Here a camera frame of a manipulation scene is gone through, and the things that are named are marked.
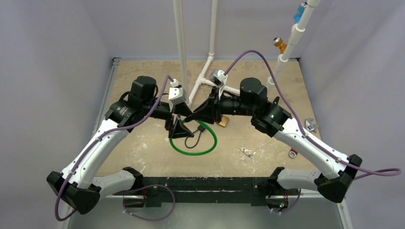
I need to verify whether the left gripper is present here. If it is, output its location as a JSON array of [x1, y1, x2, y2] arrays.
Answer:
[[142, 100, 194, 137]]

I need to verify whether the brass padlock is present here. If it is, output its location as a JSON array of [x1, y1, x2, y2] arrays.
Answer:
[[218, 115, 229, 127]]

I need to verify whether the green cable lock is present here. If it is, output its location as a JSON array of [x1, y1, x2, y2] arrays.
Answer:
[[169, 118, 218, 156]]

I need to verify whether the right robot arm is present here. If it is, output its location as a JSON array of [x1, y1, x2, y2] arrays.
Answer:
[[186, 77, 362, 203]]

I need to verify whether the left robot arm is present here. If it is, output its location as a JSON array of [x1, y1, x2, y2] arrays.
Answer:
[[46, 76, 192, 215]]

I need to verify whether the orange valve fitting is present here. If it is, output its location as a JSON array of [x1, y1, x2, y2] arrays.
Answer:
[[273, 37, 287, 54]]

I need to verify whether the adjustable wrench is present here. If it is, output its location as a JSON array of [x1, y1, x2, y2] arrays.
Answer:
[[288, 117, 319, 159]]

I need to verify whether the blue valve fitting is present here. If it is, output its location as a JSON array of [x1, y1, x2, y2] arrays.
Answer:
[[294, 2, 308, 24]]

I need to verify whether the black cable loop lock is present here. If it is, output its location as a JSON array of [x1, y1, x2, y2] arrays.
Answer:
[[184, 125, 206, 149]]

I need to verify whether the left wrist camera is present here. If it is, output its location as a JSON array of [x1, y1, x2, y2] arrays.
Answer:
[[168, 79, 186, 112]]

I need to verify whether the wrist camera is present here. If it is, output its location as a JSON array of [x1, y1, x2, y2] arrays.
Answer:
[[209, 69, 227, 95], [168, 79, 186, 112]]

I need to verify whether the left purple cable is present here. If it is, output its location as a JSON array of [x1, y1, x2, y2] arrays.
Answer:
[[54, 75, 175, 222]]

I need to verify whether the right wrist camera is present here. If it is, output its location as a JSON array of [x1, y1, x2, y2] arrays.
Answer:
[[209, 69, 227, 95]]

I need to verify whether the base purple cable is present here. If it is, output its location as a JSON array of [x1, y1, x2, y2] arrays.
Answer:
[[122, 185, 176, 222]]

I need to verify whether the aluminium frame rail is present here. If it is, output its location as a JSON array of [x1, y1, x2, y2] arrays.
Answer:
[[92, 57, 121, 136]]

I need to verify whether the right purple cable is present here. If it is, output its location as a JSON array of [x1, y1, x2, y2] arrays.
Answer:
[[224, 50, 403, 181]]

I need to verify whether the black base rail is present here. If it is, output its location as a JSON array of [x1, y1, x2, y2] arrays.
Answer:
[[122, 168, 299, 209]]

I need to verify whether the white pvc pipe frame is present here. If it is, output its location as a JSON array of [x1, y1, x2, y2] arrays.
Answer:
[[172, 0, 321, 106]]

